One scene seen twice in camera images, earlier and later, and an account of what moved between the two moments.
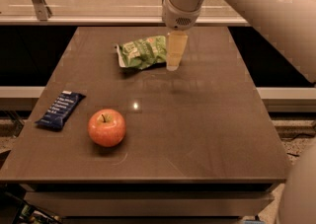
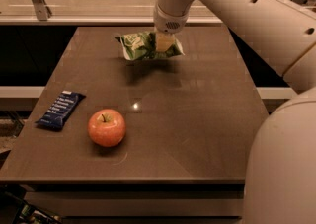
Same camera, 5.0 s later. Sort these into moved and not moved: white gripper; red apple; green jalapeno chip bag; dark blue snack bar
Moved: white gripper; green jalapeno chip bag
Not moved: dark blue snack bar; red apple
